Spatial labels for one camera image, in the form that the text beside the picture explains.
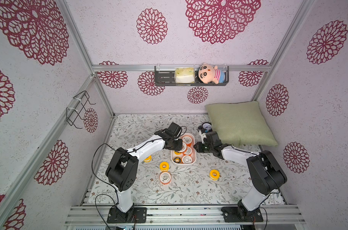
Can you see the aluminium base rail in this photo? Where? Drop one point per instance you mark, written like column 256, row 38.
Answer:
column 163, row 215

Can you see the black wire wall rack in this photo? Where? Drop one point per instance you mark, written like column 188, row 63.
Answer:
column 72, row 114

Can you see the white plastic storage box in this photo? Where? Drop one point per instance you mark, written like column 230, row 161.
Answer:
column 194, row 154

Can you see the cartoon boy plush doll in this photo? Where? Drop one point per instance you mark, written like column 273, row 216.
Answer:
column 208, row 74

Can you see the yellow-green sponge pack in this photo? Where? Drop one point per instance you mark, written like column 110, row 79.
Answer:
column 185, row 75

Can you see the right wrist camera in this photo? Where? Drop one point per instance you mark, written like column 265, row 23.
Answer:
column 203, row 133

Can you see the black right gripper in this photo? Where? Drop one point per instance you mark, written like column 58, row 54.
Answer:
column 199, row 146

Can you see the orange white tape roll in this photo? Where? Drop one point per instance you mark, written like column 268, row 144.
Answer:
column 187, row 140
column 183, row 148
column 187, row 159
column 165, row 178
column 188, row 151

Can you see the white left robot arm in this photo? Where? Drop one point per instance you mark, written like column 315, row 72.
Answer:
column 123, row 167

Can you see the black round alarm clock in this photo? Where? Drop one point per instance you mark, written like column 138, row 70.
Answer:
column 204, row 128

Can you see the black wall shelf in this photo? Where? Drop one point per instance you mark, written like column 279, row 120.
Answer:
column 166, row 76

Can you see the green square pillow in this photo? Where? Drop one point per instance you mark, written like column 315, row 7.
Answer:
column 240, row 124

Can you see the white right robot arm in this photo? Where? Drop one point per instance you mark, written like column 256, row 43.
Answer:
column 265, row 172

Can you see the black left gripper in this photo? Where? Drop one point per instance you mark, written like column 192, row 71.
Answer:
column 179, row 147

